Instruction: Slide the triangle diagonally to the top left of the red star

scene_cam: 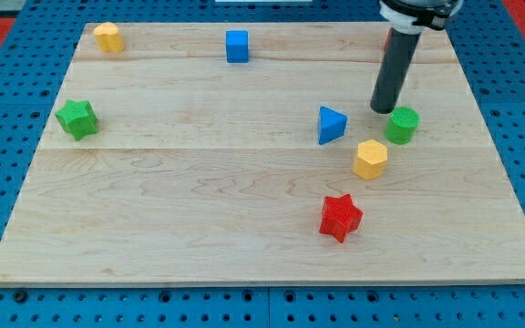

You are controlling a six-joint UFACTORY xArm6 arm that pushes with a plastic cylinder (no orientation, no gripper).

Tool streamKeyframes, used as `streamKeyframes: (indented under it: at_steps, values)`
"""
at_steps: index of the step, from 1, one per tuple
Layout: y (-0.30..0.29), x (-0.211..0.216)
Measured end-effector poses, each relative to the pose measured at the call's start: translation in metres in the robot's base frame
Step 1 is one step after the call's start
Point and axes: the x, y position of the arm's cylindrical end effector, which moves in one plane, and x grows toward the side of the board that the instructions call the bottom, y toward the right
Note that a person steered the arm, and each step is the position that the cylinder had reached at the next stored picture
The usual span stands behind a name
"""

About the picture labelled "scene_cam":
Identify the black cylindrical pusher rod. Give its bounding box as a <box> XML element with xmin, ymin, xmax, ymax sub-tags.
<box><xmin>370</xmin><ymin>29</ymin><xmax>420</xmax><ymax>114</ymax></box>

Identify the robot arm flange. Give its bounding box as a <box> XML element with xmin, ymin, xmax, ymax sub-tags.
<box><xmin>378</xmin><ymin>0</ymin><xmax>464</xmax><ymax>35</ymax></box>

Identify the wooden board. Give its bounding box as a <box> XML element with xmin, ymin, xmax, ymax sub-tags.
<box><xmin>0</xmin><ymin>22</ymin><xmax>525</xmax><ymax>288</ymax></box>

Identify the red block behind rod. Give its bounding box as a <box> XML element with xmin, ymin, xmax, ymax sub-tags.
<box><xmin>383</xmin><ymin>27</ymin><xmax>393</xmax><ymax>52</ymax></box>

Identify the yellow heart block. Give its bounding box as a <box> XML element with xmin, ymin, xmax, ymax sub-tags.
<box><xmin>93</xmin><ymin>22</ymin><xmax>125</xmax><ymax>53</ymax></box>

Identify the yellow hexagon block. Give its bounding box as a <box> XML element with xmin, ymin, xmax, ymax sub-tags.
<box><xmin>352</xmin><ymin>139</ymin><xmax>388</xmax><ymax>179</ymax></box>

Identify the blue triangle block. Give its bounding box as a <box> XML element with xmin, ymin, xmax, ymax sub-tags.
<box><xmin>317</xmin><ymin>107</ymin><xmax>347</xmax><ymax>145</ymax></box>

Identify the blue cube block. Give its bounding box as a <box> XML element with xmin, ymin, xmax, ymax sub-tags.
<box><xmin>225</xmin><ymin>30</ymin><xmax>250</xmax><ymax>63</ymax></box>

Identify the green star block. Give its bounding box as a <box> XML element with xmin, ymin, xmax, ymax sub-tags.
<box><xmin>55</xmin><ymin>99</ymin><xmax>98</xmax><ymax>140</ymax></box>

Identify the green cylinder block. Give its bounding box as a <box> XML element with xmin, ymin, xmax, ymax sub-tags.
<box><xmin>385</xmin><ymin>107</ymin><xmax>420</xmax><ymax>145</ymax></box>

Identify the red star block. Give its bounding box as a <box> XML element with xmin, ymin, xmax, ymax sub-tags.
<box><xmin>319</xmin><ymin>194</ymin><xmax>364</xmax><ymax>243</ymax></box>

